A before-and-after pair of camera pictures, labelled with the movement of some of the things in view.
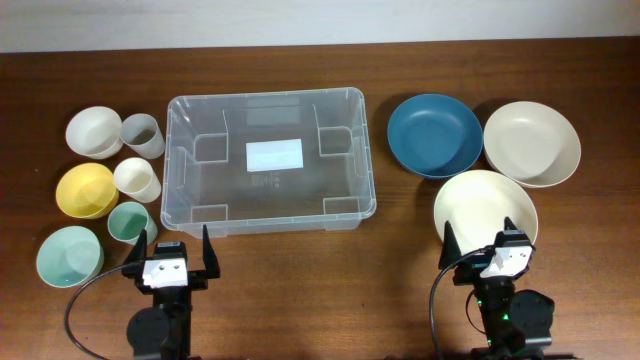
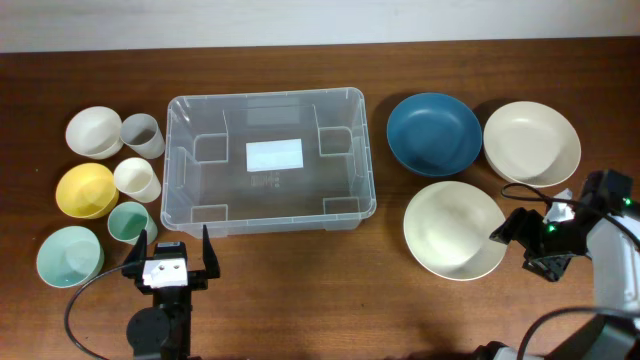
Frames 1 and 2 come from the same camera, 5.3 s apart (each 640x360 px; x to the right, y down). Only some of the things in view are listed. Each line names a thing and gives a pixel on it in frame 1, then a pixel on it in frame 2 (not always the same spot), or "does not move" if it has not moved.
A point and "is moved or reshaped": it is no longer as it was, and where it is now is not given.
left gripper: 199,279 does not move
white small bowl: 95,132 does not move
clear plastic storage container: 267,161 does not move
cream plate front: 476,204 is moved or reshaped
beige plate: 533,144 does not move
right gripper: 473,268 to 521,225
